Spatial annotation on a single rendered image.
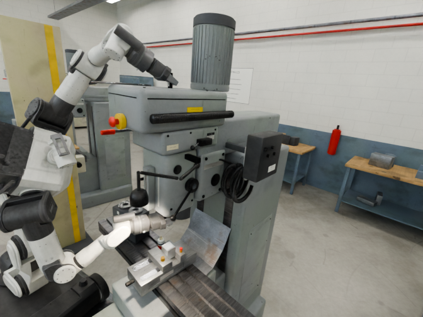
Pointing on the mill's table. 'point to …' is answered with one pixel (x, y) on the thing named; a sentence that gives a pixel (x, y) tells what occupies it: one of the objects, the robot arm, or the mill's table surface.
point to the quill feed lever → (191, 185)
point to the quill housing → (181, 164)
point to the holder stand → (135, 216)
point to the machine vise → (151, 271)
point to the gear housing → (174, 139)
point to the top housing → (163, 106)
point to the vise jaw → (155, 254)
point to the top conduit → (189, 116)
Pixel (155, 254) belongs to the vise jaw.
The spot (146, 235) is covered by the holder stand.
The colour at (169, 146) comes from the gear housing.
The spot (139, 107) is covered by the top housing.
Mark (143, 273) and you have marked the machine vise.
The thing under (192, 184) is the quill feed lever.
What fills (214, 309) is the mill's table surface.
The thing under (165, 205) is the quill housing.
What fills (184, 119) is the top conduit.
